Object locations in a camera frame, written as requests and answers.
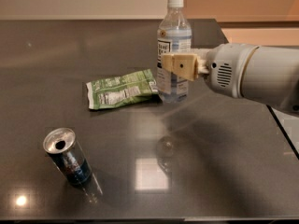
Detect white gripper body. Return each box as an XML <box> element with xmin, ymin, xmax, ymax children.
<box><xmin>192</xmin><ymin>43</ymin><xmax>259</xmax><ymax>98</ymax></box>

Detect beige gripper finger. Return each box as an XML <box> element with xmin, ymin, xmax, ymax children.
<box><xmin>161</xmin><ymin>53</ymin><xmax>198</xmax><ymax>81</ymax></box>

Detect clear blue-label plastic bottle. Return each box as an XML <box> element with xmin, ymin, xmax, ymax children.
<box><xmin>156</xmin><ymin>0</ymin><xmax>192</xmax><ymax>104</ymax></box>

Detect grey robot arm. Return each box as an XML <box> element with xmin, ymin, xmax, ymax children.
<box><xmin>161</xmin><ymin>43</ymin><xmax>299</xmax><ymax>116</ymax></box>

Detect green snack bag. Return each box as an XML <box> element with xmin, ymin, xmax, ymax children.
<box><xmin>86</xmin><ymin>69</ymin><xmax>158</xmax><ymax>110</ymax></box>

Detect grey side table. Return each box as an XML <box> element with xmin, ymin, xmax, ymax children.
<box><xmin>268</xmin><ymin>107</ymin><xmax>299</xmax><ymax>159</ymax></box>

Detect dark blue drink can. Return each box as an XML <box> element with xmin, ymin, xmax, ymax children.
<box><xmin>43</xmin><ymin>128</ymin><xmax>92</xmax><ymax>186</ymax></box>

